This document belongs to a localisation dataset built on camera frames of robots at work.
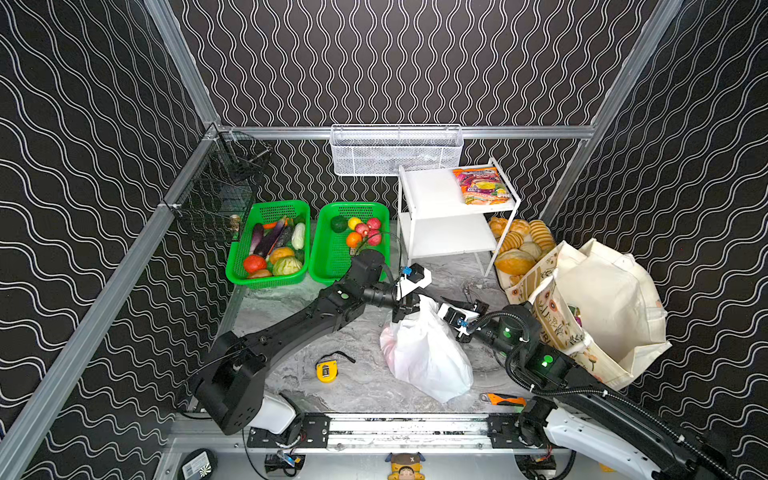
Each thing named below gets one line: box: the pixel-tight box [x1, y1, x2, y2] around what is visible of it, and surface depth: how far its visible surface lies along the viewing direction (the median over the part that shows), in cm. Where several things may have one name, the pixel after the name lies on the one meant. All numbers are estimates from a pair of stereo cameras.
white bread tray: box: [489, 216, 557, 289], surface depth 109 cm
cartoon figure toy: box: [385, 452, 426, 480], surface depth 70 cm
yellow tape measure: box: [315, 351, 356, 384], surface depth 85 cm
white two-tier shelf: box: [397, 158, 521, 277], surface depth 86 cm
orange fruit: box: [346, 232, 363, 248], surface depth 112 cm
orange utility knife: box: [479, 393, 527, 406], surface depth 81 cm
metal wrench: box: [462, 282, 474, 304], surface depth 103 cm
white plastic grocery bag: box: [380, 294, 474, 403], surface depth 73 cm
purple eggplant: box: [250, 222, 265, 255], surface depth 115 cm
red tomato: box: [244, 254, 267, 273], surface depth 103 cm
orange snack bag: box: [452, 167, 510, 205], surface depth 81 cm
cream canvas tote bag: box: [498, 239, 673, 390], surface depth 75 cm
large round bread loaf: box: [494, 249, 537, 275], surface depth 105 cm
